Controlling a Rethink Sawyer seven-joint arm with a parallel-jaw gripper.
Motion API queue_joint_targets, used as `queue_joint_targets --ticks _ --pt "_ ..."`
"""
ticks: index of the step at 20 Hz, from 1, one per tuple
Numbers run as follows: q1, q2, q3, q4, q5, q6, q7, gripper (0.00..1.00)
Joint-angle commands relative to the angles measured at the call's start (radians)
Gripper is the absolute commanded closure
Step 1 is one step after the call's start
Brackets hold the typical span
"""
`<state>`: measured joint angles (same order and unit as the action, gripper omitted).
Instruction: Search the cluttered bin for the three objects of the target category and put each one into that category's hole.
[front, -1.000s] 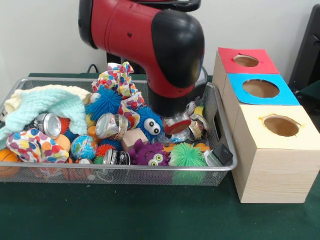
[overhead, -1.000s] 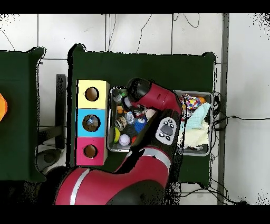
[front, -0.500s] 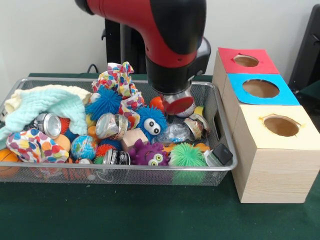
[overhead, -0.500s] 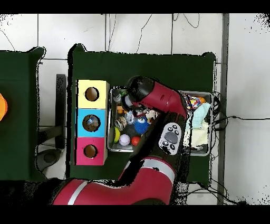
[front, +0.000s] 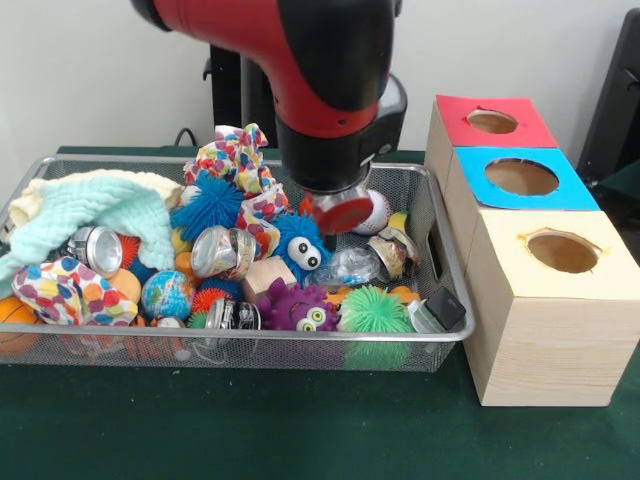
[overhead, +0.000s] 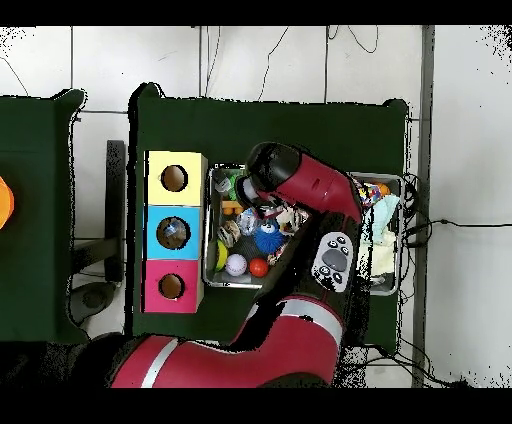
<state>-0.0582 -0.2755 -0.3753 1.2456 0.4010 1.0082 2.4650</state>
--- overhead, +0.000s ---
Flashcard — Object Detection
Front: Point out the mint green waffle cloth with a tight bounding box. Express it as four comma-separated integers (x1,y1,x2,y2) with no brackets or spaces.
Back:
369,194,401,243

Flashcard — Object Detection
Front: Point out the white baseball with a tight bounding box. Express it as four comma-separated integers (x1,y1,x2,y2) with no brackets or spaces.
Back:
224,253,249,278

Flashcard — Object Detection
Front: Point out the dark green tablecloth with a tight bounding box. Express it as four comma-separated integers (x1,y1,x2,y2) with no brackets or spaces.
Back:
125,81,410,355

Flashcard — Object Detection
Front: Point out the shallow clear mesh bin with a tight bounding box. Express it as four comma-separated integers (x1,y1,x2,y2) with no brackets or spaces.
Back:
202,163,405,297

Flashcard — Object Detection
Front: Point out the cream waffle cloth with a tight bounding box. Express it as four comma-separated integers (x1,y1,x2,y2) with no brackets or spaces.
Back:
359,231,397,277

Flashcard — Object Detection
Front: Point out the yellow and green toy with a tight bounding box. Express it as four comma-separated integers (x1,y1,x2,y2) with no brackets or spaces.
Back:
215,239,230,273

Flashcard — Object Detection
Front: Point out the wooden box with three holes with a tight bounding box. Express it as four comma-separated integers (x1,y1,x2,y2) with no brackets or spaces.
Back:
141,149,210,315

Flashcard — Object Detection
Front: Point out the small red ball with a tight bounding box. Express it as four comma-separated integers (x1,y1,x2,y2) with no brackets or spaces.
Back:
248,258,270,279

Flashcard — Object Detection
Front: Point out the crumpled polka dot cloth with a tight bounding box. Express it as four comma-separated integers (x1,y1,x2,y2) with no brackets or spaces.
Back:
357,181,391,207

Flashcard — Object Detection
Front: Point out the clear plastic bottle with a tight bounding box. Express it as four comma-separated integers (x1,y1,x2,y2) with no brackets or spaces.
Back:
235,207,261,237

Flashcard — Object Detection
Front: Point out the orange round object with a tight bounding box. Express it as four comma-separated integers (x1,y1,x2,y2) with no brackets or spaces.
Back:
0,175,16,231

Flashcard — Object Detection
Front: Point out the neighbouring green covered table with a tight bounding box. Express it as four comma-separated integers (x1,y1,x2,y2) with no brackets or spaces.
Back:
0,88,91,347

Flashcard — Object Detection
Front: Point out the blue fuzzy toy with eyes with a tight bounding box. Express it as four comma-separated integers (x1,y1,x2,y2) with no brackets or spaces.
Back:
252,221,286,255

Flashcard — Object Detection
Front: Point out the black floor cable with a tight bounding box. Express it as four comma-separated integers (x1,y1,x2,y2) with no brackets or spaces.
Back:
401,217,512,249

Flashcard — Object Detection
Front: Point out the colourful printed silver can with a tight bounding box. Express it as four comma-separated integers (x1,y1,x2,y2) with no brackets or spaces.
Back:
217,219,242,248

